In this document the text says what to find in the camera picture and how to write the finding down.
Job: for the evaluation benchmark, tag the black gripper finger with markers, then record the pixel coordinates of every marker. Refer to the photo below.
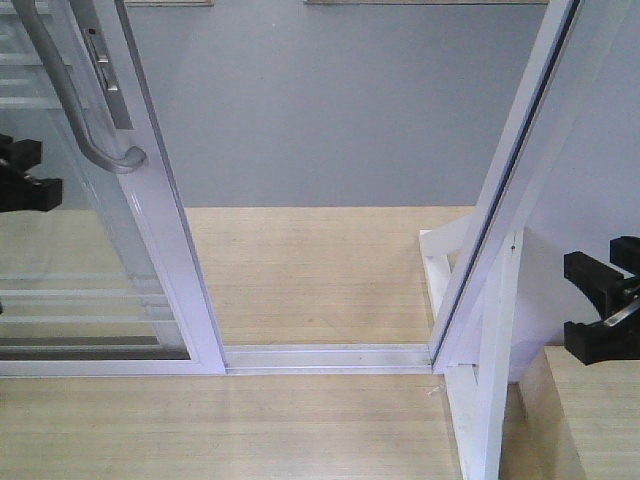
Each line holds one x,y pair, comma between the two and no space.
23,154
606,288
22,192
594,343

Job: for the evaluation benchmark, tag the grey door handle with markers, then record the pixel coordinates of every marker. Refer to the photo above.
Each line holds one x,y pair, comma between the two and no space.
68,96

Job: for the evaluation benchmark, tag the white sliding glass door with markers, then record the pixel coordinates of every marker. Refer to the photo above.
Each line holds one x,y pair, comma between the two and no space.
108,283

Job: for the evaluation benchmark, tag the aluminium door floor track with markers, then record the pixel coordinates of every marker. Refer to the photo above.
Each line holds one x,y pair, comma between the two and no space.
327,359

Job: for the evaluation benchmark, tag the light wooden box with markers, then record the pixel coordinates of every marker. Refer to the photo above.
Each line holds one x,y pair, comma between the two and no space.
565,420

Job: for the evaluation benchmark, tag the white wooden support brace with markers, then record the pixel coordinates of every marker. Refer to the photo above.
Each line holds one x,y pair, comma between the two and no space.
477,375

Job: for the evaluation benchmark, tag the white door frame post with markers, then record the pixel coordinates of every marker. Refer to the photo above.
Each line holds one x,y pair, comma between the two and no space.
569,51

